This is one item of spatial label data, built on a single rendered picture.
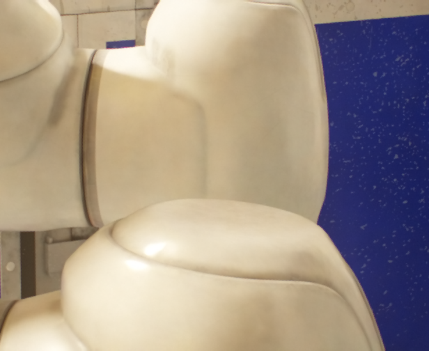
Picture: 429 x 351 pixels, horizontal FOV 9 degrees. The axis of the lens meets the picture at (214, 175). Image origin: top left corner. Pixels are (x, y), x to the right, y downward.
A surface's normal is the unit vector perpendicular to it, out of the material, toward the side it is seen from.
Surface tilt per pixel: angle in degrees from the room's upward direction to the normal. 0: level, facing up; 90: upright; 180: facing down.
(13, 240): 90
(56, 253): 90
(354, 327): 71
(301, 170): 91
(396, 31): 90
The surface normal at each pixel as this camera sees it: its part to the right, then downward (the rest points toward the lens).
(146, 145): -0.20, 0.18
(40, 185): 0.07, 0.49
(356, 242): 0.45, 0.20
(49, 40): 0.55, -0.54
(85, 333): -0.81, 0.00
